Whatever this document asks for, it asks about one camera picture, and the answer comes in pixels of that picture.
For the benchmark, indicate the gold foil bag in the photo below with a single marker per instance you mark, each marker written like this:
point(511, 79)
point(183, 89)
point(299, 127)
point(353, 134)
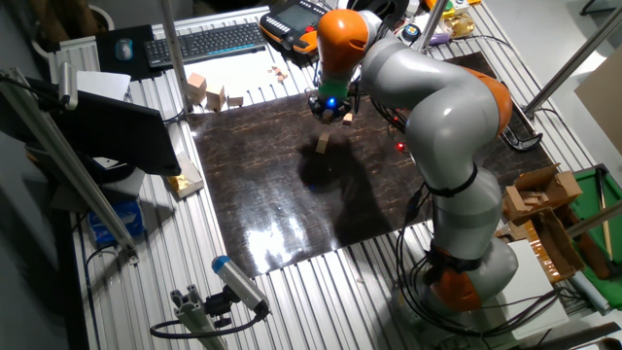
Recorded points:
point(459, 25)

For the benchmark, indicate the white paper sheet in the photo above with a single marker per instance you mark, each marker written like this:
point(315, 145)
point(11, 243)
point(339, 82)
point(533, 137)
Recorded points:
point(104, 83)

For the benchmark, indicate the small purple object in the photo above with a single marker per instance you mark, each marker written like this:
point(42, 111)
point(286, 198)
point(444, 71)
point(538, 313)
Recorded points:
point(439, 39)

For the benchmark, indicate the green felt mat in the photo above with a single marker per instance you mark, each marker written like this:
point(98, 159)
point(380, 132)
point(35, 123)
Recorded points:
point(588, 204)

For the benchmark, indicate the black plastic frame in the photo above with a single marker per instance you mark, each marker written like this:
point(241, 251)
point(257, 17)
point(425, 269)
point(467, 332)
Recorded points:
point(529, 144)

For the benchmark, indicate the white flat board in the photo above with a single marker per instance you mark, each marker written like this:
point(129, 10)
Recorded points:
point(534, 291)

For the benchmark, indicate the dark marble pattern mat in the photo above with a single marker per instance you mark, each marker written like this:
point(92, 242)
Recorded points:
point(272, 204)

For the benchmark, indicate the small wooden planks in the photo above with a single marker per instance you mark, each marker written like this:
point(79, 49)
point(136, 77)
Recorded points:
point(532, 199)

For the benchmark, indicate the black computer keyboard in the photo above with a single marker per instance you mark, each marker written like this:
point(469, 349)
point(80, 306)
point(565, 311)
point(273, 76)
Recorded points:
point(209, 41)

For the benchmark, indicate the white button box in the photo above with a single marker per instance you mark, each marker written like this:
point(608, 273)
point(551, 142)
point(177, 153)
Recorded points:
point(454, 6)

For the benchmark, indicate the grey rolled tube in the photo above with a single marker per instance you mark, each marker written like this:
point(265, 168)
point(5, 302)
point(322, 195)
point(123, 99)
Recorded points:
point(590, 291)

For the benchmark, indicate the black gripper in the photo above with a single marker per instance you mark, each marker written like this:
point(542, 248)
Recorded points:
point(337, 106)

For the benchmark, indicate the short aluminium extrusion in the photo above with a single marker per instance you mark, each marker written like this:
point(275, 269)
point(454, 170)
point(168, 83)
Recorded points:
point(192, 316)

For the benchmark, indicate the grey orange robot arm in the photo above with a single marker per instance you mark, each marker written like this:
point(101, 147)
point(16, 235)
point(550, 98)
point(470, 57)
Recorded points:
point(437, 112)

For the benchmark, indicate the small box gold foil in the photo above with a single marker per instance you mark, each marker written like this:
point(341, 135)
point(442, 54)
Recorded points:
point(187, 177)

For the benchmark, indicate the small wooden pieces pile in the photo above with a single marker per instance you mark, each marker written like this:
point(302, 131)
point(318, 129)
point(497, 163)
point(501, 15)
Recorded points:
point(279, 73)

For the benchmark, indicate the silver camera blue cap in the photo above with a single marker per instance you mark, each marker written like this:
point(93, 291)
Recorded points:
point(240, 284)

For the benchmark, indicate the small board red light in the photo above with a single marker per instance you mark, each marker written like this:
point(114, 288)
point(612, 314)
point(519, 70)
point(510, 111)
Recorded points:
point(400, 146)

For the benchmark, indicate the black flat monitor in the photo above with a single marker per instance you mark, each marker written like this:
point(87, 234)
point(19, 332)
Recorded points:
point(116, 136)

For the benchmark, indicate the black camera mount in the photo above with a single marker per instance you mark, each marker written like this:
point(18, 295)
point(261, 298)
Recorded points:
point(218, 306)

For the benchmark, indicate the tan cardboard sheet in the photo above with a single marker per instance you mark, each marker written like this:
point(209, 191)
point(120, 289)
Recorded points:
point(602, 97)

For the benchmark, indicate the black mouse pad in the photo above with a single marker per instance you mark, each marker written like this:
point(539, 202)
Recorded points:
point(107, 68)

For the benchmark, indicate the orange black teach pendant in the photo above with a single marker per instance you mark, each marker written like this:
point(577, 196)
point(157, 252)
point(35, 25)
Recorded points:
point(286, 24)

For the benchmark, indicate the thin wooden stick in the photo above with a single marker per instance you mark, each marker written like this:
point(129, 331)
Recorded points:
point(604, 214)

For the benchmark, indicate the grey computer mouse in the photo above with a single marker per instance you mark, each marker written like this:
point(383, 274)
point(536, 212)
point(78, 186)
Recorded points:
point(124, 48)

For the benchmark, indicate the large wooden block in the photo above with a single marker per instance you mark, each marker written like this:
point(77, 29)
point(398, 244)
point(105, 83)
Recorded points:
point(216, 97)
point(196, 87)
point(235, 101)

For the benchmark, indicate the round black yellow gadget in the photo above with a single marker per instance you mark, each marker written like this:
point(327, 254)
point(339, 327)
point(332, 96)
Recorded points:
point(411, 32)

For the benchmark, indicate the blue tissue pack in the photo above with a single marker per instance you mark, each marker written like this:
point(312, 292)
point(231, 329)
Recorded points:
point(116, 221)

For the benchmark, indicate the black filament spool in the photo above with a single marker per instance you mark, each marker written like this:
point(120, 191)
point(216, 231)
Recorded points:
point(396, 10)

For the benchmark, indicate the green wrist adapter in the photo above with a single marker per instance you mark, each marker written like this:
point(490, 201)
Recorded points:
point(333, 90)

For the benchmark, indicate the aluminium frame post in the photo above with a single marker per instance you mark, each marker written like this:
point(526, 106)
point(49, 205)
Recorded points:
point(174, 58)
point(595, 218)
point(578, 56)
point(431, 24)
point(97, 201)

